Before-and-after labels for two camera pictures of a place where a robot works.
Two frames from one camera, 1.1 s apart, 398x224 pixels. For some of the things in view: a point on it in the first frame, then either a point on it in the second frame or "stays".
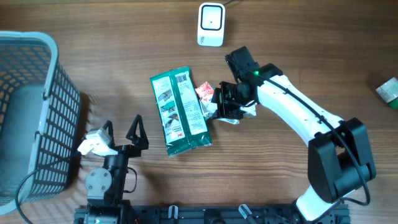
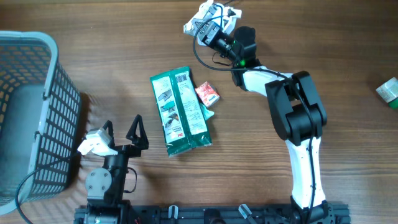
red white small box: [204, 91] stays
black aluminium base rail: [219, 214] stays
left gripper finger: [109, 124] stays
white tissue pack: [209, 109] -> [225, 17]
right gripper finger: [215, 115] -> [202, 27]
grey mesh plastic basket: [40, 121] stays
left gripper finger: [142, 140] stays
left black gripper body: [129, 152] stays
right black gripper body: [231, 99] -> [209, 40]
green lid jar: [388, 91] stays
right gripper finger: [216, 97] -> [231, 13]
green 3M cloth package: [184, 122] stays
